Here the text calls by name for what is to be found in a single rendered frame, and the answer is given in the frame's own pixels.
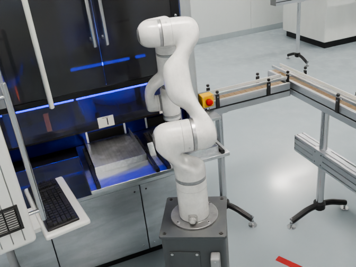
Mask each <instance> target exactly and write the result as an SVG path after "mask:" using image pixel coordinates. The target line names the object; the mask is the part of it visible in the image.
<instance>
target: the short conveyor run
mask: <svg viewBox="0 0 356 267"><path fill-rule="evenodd" d="M256 75H257V76H256V80H253V81H249V82H244V83H240V84H236V85H231V86H227V87H222V88H218V89H215V90H210V88H209V84H207V85H206V87H207V88H206V91H209V92H210V93H213V100H214V106H210V111H211V110H214V111H215V112H217V113H218V114H221V113H225V112H228V111H232V110H237V109H241V108H245V107H248V106H251V105H256V104H260V103H264V102H268V101H272V100H276V99H280V98H283V97H287V96H290V83H289V82H285V81H283V80H285V79H287V76H285V77H281V74H278V75H273V76H269V77H265V78H260V77H259V76H258V75H259V73H256ZM278 77H281V78H278ZM274 78H275V79H274ZM266 80H267V81H266ZM254 83H255V84H254ZM249 84H250V85H249ZM245 85H246V86H245ZM240 86H242V87H240ZM236 87H237V88H236ZM232 88H233V89H232ZM229 89H231V90H229ZM225 90H226V91H225ZM221 91H222V92H221Z"/></svg>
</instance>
